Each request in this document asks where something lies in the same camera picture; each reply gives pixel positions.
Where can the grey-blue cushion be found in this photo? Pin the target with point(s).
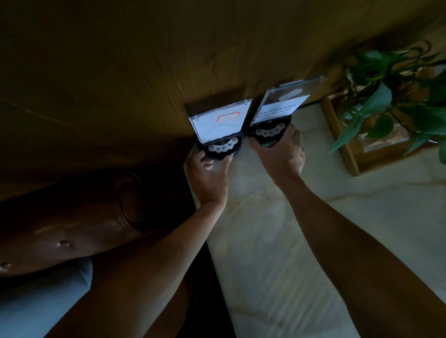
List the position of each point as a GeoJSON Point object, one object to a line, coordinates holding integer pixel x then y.
{"type": "Point", "coordinates": [38, 303]}

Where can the clear glass vase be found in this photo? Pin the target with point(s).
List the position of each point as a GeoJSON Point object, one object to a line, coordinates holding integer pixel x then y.
{"type": "Point", "coordinates": [383, 141]}

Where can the call button stand orange-marked sign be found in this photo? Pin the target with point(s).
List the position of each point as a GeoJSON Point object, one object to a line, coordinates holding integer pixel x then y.
{"type": "Point", "coordinates": [223, 122]}

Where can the person's right hand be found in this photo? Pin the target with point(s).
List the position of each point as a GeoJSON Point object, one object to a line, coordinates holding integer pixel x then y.
{"type": "Point", "coordinates": [283, 158]}

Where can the person's left thumb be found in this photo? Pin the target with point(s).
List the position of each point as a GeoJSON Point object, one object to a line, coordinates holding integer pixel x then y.
{"type": "Point", "coordinates": [225, 163]}

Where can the call button stand plain sign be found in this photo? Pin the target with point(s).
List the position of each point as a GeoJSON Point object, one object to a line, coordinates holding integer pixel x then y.
{"type": "Point", "coordinates": [278, 104]}

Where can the wooden tray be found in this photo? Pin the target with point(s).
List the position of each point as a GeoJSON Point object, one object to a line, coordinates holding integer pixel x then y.
{"type": "Point", "coordinates": [343, 139]}

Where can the brown leather seat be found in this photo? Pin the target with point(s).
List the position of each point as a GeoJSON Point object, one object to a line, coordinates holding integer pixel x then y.
{"type": "Point", "coordinates": [80, 216]}

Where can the person's right thumb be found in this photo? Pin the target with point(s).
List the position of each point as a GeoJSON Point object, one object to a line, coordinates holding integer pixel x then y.
{"type": "Point", "coordinates": [258, 146]}

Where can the person's left forearm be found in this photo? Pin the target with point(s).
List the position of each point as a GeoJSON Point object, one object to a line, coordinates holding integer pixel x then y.
{"type": "Point", "coordinates": [146, 268]}

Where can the green leafy potted plant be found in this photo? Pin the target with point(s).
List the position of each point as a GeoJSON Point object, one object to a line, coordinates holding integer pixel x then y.
{"type": "Point", "coordinates": [379, 99]}

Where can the person's left hand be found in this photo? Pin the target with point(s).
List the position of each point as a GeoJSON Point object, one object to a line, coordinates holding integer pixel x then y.
{"type": "Point", "coordinates": [206, 182]}

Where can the person's right forearm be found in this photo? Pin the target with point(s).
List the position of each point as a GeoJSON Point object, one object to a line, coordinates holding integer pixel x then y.
{"type": "Point", "coordinates": [355, 257]}

